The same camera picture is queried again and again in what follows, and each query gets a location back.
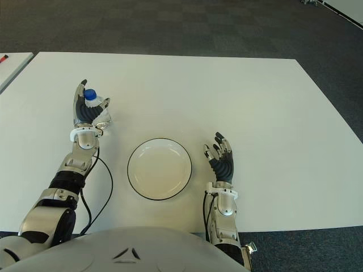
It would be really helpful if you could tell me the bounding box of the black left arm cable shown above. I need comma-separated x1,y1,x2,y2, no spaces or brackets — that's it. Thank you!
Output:
79,147,113,236

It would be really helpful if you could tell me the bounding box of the white side table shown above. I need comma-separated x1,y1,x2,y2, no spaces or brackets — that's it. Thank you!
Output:
0,52,35,94

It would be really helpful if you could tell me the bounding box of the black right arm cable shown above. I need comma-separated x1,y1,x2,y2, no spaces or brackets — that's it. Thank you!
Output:
202,191,215,243

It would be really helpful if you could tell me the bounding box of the clear water bottle blue cap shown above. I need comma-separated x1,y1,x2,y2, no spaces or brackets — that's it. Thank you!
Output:
83,88,115,131

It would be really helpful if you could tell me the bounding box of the grey robot torso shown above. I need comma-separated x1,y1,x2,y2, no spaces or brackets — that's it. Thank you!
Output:
0,226,252,272

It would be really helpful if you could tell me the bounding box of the silver metal clip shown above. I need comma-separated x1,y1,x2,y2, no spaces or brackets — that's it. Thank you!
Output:
240,242,259,266

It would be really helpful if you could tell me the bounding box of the white plate black rim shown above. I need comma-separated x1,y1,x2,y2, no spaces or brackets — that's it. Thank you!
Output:
126,138,194,202

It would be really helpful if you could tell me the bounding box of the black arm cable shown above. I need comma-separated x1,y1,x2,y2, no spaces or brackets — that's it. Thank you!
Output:
79,147,113,236
202,191,215,243

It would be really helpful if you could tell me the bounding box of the white wall panel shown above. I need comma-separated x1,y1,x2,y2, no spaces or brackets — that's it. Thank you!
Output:
322,0,363,31

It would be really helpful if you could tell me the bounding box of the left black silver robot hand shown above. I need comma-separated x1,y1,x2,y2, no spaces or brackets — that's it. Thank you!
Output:
72,79,111,128

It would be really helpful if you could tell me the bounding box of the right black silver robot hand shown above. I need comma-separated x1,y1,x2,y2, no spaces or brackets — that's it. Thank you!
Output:
202,131,235,184

